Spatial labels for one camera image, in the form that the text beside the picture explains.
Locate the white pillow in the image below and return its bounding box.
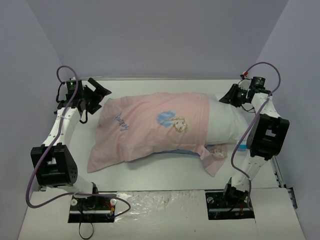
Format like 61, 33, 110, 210
206, 94, 249, 145

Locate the pink and blue Frozen pillowcase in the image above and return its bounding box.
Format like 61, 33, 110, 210
87, 92, 228, 176

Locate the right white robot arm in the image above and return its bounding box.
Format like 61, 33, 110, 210
220, 74, 290, 207

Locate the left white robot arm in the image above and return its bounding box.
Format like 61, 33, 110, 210
30, 77, 111, 209

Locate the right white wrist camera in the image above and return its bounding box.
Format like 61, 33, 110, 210
238, 71, 252, 86

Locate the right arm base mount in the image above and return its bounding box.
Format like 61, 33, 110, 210
205, 190, 255, 221

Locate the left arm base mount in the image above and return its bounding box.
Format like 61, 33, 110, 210
68, 193, 117, 224

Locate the black cable loop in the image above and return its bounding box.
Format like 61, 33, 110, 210
77, 221, 95, 240

